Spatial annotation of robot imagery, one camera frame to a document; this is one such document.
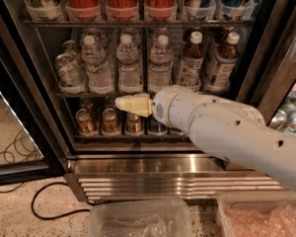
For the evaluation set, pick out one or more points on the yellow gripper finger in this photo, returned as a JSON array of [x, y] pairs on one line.
[[139, 104]]

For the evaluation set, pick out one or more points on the clear water bottle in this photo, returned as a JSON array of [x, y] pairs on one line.
[[129, 68], [160, 65], [98, 68]]

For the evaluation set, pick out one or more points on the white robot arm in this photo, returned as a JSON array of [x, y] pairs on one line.
[[222, 128]]

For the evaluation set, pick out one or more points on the gold can front middle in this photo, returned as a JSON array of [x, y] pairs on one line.
[[109, 122]]

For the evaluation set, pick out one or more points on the gold can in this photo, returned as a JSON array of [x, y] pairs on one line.
[[86, 123], [133, 125], [109, 122]]

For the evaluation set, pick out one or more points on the brown tea bottle left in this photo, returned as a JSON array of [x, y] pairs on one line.
[[191, 60]]

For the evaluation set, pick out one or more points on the brown tea bottle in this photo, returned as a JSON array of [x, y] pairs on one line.
[[191, 60], [221, 60]]

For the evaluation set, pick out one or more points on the stainless steel fridge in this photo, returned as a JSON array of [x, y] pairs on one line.
[[127, 167]]

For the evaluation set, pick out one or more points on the brown tea bottle right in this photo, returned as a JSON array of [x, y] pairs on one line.
[[221, 60]]

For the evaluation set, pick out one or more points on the red cola can middle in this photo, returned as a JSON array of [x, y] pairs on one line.
[[122, 10]]

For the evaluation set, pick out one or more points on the red cola can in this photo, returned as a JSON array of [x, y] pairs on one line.
[[160, 10], [83, 10], [122, 10]]

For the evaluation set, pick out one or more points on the black fridge door left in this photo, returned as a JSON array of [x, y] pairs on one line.
[[22, 97]]

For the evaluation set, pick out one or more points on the glass fridge door right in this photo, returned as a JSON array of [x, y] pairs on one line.
[[269, 60]]

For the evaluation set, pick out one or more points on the gold can front right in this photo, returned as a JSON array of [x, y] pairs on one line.
[[133, 125]]

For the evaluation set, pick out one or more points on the blue can front left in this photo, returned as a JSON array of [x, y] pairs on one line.
[[156, 128]]

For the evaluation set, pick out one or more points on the gold can front left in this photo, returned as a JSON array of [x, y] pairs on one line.
[[86, 123]]

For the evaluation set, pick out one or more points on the silver green can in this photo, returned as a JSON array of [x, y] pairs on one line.
[[71, 78]]

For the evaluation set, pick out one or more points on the red cola can right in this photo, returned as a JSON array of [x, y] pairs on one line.
[[160, 10]]

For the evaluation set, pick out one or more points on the blue orange can left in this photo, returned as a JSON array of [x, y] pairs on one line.
[[198, 10]]

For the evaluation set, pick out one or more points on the blue orange can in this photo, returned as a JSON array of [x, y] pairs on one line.
[[198, 10], [234, 10]]

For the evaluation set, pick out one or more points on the clear plastic bin left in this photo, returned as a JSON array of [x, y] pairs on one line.
[[168, 209]]

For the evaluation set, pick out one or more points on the clear plastic bin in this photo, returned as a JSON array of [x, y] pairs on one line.
[[168, 209], [261, 201]]

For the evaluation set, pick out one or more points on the red cola can left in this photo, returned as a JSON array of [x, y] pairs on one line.
[[83, 10]]

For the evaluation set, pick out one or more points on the clear bubble wrap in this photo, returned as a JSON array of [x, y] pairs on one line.
[[150, 226]]

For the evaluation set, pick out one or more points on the blue orange can right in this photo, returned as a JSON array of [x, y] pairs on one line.
[[234, 10]]

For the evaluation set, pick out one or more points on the silver can top left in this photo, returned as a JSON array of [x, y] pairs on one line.
[[45, 10]]

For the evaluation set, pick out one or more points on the clear plastic bin right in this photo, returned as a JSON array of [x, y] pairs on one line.
[[261, 201]]

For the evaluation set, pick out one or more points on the pink bubble wrap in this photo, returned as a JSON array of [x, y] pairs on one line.
[[279, 222]]

